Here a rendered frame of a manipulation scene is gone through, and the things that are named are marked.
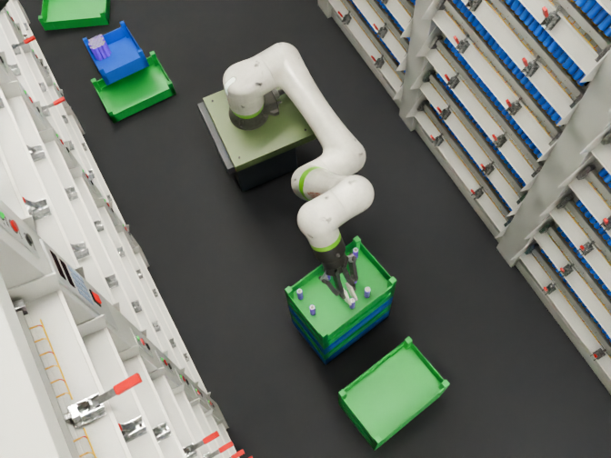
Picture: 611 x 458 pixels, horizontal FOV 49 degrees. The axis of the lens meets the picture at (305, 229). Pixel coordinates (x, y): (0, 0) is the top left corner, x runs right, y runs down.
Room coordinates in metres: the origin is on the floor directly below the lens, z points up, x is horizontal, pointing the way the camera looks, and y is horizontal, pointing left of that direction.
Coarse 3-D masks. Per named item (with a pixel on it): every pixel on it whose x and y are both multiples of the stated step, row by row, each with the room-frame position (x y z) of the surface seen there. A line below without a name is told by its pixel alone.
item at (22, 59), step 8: (0, 16) 1.61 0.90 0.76; (8, 24) 1.58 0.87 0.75; (8, 32) 1.54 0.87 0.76; (8, 40) 1.50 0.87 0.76; (16, 40) 1.51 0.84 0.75; (16, 56) 1.44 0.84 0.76; (24, 56) 1.44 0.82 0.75; (24, 64) 1.41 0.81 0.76; (24, 72) 1.37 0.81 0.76; (32, 72) 1.37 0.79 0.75; (32, 80) 1.34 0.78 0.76; (32, 88) 1.31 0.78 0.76; (40, 88) 1.31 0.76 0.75; (40, 96) 1.27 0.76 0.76; (40, 104) 1.25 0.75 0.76; (48, 120) 1.18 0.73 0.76; (56, 128) 1.15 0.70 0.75
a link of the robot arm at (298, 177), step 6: (312, 162) 1.11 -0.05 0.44; (318, 162) 1.10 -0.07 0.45; (300, 168) 1.09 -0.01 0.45; (306, 168) 1.07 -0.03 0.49; (312, 168) 1.05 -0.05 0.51; (324, 168) 1.04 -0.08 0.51; (294, 174) 1.08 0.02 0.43; (300, 174) 1.05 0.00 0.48; (306, 174) 1.02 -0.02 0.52; (294, 180) 1.05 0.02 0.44; (300, 180) 1.02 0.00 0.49; (294, 186) 1.03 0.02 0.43; (300, 186) 1.00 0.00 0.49; (294, 192) 1.03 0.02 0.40; (300, 192) 0.99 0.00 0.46; (306, 198) 0.97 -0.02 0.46
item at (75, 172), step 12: (72, 168) 0.98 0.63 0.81; (84, 192) 0.93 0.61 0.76; (96, 216) 0.85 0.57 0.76; (96, 228) 0.80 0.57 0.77; (108, 240) 0.77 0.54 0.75; (108, 252) 0.73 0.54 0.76; (120, 264) 0.69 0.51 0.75; (120, 276) 0.66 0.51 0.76; (132, 288) 0.62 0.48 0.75; (132, 300) 0.59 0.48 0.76; (144, 312) 0.55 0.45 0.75; (144, 324) 0.52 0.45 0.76; (156, 336) 0.48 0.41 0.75
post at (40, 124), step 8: (0, 64) 1.01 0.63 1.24; (0, 72) 0.98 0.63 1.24; (8, 72) 1.03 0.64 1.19; (0, 80) 0.98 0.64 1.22; (8, 80) 0.98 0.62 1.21; (24, 88) 1.07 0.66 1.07; (24, 96) 1.00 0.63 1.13; (32, 112) 0.98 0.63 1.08; (40, 112) 1.05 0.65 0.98; (40, 120) 0.98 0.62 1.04; (40, 128) 0.98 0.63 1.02; (64, 152) 0.98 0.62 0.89; (72, 160) 1.01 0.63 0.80; (88, 176) 1.06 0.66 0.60; (88, 184) 0.98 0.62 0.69; (96, 192) 1.02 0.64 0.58; (112, 216) 0.98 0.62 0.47; (128, 240) 0.98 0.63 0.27; (144, 256) 1.01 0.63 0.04
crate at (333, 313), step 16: (368, 256) 0.79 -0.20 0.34; (320, 272) 0.76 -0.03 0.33; (368, 272) 0.74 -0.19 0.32; (384, 272) 0.72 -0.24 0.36; (288, 288) 0.69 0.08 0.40; (304, 288) 0.71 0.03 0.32; (320, 288) 0.70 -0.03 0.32; (384, 288) 0.68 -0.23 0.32; (304, 304) 0.65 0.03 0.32; (320, 304) 0.65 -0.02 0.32; (336, 304) 0.64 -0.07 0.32; (368, 304) 0.61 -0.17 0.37; (320, 320) 0.59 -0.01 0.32; (336, 320) 0.59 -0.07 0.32; (352, 320) 0.58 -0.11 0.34; (320, 336) 0.53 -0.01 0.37
